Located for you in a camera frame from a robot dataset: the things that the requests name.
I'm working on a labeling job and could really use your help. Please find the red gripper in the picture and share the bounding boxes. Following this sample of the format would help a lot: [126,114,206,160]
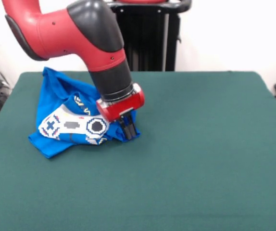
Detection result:
[96,83,145,140]

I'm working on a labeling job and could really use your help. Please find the blue game-controller print t-shirt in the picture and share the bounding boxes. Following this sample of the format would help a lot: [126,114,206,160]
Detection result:
[27,66,141,159]

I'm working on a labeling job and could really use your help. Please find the dark green table cloth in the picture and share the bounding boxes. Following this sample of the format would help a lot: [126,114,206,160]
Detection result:
[0,71,276,231]

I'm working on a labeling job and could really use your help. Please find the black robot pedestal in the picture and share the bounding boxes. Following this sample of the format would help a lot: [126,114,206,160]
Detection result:
[108,0,192,72]

